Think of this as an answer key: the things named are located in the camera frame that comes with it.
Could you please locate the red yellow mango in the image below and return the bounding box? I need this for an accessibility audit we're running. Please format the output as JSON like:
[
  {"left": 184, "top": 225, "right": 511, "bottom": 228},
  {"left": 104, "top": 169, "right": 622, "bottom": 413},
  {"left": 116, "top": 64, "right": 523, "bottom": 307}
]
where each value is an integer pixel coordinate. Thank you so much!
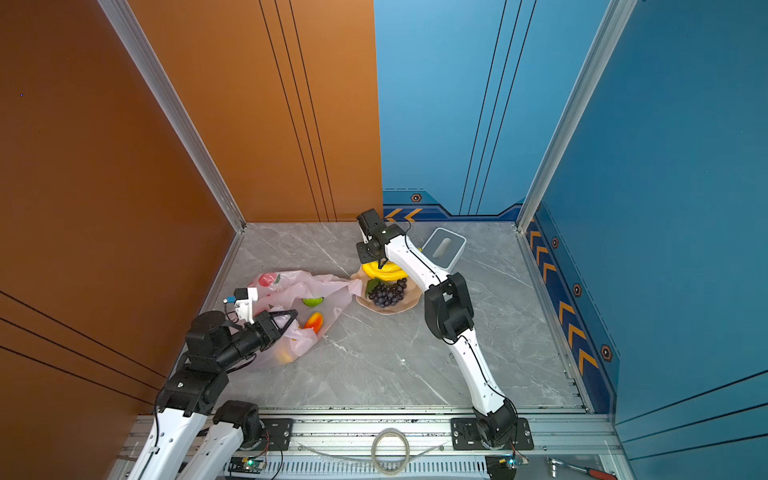
[{"left": 304, "top": 312, "right": 324, "bottom": 334}]

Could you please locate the right green circuit board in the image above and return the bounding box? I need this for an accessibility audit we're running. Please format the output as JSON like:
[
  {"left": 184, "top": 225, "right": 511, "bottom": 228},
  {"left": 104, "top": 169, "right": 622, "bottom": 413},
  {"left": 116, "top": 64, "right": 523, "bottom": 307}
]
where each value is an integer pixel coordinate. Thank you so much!
[{"left": 485, "top": 454, "right": 529, "bottom": 480}]

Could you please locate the aluminium corner post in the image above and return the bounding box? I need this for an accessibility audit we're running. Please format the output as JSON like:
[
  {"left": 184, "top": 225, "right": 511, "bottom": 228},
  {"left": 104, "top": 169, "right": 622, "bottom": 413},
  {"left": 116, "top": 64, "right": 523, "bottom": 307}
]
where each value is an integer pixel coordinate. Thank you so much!
[
  {"left": 516, "top": 0, "right": 637, "bottom": 234},
  {"left": 98, "top": 0, "right": 246, "bottom": 234}
]

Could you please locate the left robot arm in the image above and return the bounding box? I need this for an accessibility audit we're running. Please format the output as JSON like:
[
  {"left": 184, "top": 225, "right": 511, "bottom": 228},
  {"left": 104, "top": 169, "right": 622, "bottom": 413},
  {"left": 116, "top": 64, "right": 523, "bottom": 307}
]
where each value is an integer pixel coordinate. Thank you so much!
[{"left": 129, "top": 310, "right": 298, "bottom": 479}]

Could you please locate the yellow banana bunch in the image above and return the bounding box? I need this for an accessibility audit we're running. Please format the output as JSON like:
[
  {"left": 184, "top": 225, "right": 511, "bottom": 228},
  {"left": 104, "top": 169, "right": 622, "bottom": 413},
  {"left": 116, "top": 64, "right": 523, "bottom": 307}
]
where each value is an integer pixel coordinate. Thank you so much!
[{"left": 362, "top": 261, "right": 408, "bottom": 282}]

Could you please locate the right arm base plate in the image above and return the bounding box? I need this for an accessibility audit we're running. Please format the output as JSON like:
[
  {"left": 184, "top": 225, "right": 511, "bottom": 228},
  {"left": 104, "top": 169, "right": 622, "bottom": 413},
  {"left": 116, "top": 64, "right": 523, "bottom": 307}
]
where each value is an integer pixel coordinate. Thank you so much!
[{"left": 450, "top": 418, "right": 535, "bottom": 451}]

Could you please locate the red handled screwdriver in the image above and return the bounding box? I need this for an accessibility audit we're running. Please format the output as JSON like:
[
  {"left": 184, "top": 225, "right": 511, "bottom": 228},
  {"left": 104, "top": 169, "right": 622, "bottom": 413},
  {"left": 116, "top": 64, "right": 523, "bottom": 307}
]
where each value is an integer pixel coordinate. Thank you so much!
[{"left": 546, "top": 457, "right": 617, "bottom": 480}]

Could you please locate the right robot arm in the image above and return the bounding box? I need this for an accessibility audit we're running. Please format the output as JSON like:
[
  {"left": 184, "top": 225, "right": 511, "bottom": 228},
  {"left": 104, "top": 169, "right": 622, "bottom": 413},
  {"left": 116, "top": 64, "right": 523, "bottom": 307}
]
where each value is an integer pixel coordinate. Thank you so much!
[{"left": 357, "top": 209, "right": 519, "bottom": 449}]

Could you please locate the aluminium corner post right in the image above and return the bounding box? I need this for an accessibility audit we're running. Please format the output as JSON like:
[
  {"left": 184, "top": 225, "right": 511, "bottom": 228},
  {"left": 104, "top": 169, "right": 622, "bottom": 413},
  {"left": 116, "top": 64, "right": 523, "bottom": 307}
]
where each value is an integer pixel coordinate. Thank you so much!
[{"left": 516, "top": 0, "right": 637, "bottom": 234}]

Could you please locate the aluminium corner post left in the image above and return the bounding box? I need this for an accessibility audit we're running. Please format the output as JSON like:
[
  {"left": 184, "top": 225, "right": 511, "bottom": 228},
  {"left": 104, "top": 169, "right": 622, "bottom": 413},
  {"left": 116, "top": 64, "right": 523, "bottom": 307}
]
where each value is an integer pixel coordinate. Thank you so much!
[{"left": 98, "top": 0, "right": 246, "bottom": 234}]

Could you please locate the white grey tissue box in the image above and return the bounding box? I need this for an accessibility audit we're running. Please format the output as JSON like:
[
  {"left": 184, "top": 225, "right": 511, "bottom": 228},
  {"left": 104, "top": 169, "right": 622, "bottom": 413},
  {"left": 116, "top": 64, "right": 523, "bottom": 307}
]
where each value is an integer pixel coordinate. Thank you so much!
[{"left": 421, "top": 227, "right": 467, "bottom": 272}]

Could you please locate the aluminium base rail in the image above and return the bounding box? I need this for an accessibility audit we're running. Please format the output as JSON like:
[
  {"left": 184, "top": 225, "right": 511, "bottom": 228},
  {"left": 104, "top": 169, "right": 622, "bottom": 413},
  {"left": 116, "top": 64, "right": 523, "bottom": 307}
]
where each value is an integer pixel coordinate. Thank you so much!
[{"left": 119, "top": 407, "right": 631, "bottom": 480}]

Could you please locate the wooden fruit plate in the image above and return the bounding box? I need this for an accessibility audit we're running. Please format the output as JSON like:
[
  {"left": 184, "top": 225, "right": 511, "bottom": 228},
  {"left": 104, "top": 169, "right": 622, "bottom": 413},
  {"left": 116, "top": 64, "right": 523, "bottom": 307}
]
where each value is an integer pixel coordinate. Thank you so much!
[{"left": 351, "top": 261, "right": 422, "bottom": 315}]

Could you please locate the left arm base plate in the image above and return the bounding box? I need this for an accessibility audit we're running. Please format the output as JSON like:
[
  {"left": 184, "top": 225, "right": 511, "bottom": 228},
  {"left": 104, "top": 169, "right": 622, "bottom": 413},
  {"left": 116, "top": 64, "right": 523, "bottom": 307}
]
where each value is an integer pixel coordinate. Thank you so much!
[{"left": 255, "top": 417, "right": 294, "bottom": 452}]

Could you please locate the left green circuit board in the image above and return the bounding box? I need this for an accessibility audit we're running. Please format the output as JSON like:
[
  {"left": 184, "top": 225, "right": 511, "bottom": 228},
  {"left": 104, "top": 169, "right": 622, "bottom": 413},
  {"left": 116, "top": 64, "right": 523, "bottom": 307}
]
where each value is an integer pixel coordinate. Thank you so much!
[{"left": 226, "top": 456, "right": 268, "bottom": 475}]

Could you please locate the pink printed plastic bag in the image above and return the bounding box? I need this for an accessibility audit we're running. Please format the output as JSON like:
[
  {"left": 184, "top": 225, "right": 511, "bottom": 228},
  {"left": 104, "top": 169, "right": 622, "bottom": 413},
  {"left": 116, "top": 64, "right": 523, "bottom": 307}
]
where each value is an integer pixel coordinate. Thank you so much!
[{"left": 246, "top": 270, "right": 363, "bottom": 370}]

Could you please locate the green circuit board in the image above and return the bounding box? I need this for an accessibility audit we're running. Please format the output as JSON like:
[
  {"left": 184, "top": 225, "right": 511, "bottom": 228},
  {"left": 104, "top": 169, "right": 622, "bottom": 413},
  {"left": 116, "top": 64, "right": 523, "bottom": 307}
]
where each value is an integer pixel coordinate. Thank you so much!
[
  {"left": 485, "top": 454, "right": 529, "bottom": 480},
  {"left": 226, "top": 456, "right": 268, "bottom": 475}
]

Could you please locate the coiled clear tube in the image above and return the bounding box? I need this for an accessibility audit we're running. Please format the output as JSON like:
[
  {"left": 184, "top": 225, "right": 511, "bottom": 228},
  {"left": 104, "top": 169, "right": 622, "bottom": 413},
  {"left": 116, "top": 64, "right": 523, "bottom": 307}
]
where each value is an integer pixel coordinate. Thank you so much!
[{"left": 296, "top": 427, "right": 445, "bottom": 476}]

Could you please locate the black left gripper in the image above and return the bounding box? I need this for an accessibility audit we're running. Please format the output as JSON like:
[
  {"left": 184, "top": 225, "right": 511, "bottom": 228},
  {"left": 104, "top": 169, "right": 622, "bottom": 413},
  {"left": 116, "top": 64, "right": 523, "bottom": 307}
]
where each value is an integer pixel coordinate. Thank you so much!
[{"left": 216, "top": 308, "right": 298, "bottom": 372}]

